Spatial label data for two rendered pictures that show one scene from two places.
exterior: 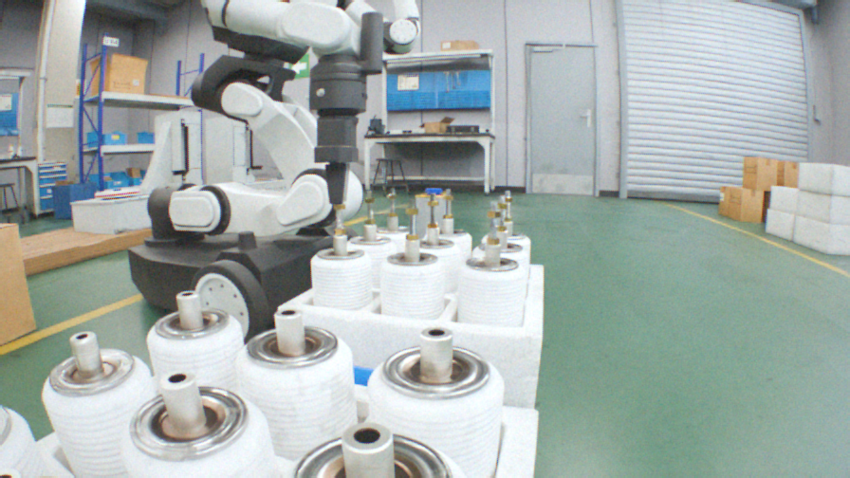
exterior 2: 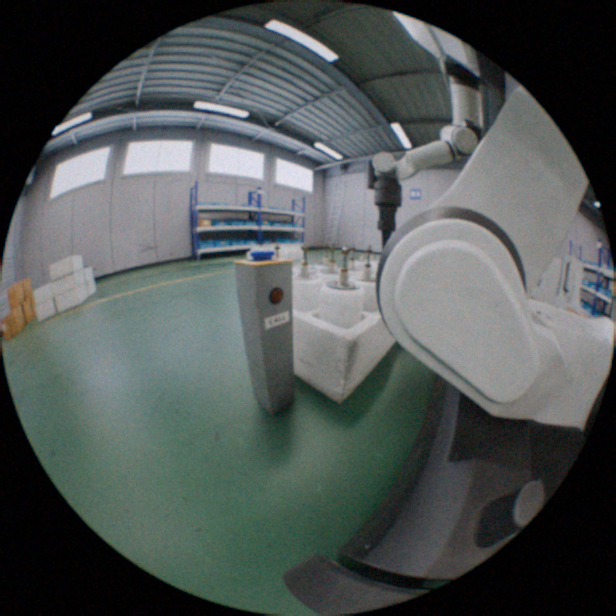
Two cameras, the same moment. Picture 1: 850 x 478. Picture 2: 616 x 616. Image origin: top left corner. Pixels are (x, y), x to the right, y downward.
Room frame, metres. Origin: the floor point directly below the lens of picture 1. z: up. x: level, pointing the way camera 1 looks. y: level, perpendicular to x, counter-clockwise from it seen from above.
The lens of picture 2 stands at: (1.22, 0.17, 0.34)
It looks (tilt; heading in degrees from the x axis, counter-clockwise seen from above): 21 degrees down; 208
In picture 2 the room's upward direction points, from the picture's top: 1 degrees clockwise
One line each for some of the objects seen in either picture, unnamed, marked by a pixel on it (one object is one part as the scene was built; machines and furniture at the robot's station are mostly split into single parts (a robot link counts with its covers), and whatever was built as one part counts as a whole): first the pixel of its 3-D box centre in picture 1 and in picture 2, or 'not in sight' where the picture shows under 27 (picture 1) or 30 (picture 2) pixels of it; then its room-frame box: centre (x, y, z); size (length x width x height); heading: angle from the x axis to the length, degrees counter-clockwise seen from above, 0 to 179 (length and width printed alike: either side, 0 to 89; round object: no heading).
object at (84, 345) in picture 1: (87, 357); not in sight; (0.21, 0.25, 0.26); 0.02 x 0.02 x 0.03
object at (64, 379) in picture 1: (92, 372); not in sight; (0.21, 0.25, 0.25); 0.08 x 0.08 x 0.01
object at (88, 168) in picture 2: not in sight; (78, 170); (2.07, -5.57, 2.95); 1.90 x 0.08 x 1.00; 165
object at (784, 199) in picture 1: (803, 201); (48, 291); (2.14, -2.77, 0.27); 0.39 x 0.39 x 0.18; 77
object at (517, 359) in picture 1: (432, 330); (328, 319); (0.71, -0.01, 0.09); 0.39 x 0.39 x 0.18; 74
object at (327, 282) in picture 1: (343, 308); not in sight; (0.63, 0.13, 0.16); 0.10 x 0.10 x 0.18
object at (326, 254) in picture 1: (341, 254); not in sight; (0.63, 0.13, 0.25); 0.08 x 0.08 x 0.01
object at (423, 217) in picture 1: (433, 258); (268, 345); (1.01, -0.02, 0.16); 0.07 x 0.07 x 0.31; 74
